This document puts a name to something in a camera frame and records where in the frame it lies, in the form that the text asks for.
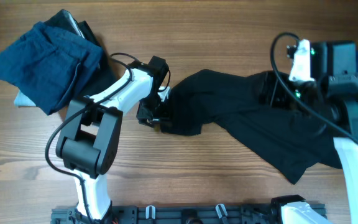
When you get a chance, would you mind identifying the black t-shirt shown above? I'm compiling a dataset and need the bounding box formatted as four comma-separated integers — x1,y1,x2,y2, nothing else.
160,69,342,184

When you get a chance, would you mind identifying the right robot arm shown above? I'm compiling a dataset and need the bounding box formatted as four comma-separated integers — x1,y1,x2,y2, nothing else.
267,39,358,223

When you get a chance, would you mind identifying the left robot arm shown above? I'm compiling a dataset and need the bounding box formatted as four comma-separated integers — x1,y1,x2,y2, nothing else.
51,56,170,223

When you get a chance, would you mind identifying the folded dark blue garment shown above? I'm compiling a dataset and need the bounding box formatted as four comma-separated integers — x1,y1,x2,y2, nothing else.
0,22,104,115

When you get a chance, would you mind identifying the left white rail clip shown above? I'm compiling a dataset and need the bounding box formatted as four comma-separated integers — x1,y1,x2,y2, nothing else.
145,205,156,220

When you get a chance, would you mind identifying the white rail clip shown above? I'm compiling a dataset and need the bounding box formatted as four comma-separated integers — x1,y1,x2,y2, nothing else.
145,205,156,220
215,203,228,224

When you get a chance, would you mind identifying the right white rail clip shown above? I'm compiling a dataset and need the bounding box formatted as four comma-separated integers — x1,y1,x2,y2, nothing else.
215,203,228,224

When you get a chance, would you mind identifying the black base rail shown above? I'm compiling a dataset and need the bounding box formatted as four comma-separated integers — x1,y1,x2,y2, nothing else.
50,203,328,224

